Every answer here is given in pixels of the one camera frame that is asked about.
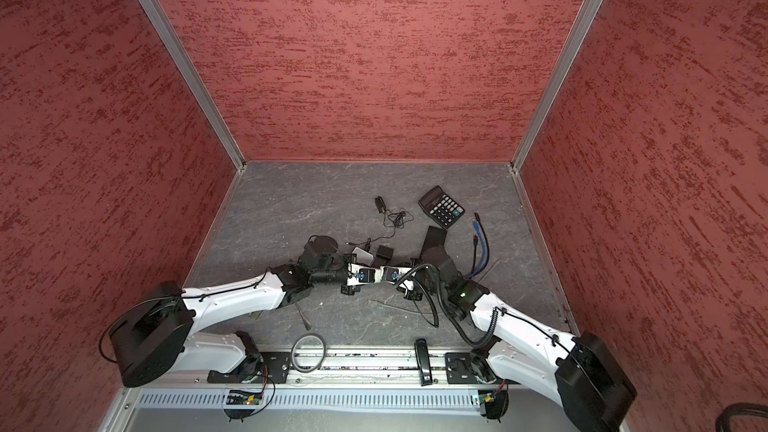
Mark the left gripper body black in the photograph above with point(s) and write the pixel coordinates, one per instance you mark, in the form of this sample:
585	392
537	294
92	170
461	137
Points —
336	274

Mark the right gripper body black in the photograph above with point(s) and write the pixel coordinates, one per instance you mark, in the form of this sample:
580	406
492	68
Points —
424	282

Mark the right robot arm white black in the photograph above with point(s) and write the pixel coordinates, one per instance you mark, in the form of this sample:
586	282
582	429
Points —
578	373

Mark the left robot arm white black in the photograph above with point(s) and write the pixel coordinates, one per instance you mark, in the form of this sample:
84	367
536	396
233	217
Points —
169	331

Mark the black rectangular box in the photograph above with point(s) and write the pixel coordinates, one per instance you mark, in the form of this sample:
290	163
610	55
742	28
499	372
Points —
435	237

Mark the metal spoon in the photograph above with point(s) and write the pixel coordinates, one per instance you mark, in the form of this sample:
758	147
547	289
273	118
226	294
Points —
305	321

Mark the black calculator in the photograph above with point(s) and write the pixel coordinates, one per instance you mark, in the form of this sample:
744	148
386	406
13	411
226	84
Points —
440	207

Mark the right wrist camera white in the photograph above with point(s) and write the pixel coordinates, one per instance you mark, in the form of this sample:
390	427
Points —
396	275

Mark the black clip handle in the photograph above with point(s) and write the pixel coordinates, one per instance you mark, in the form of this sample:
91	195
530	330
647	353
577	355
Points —
423	362

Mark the black power adapter with cord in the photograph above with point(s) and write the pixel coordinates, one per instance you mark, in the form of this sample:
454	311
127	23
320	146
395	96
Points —
392	221

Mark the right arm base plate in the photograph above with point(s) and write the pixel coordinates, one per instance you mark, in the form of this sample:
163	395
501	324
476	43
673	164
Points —
468	368

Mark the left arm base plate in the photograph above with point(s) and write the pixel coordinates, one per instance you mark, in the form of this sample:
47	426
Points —
260	369

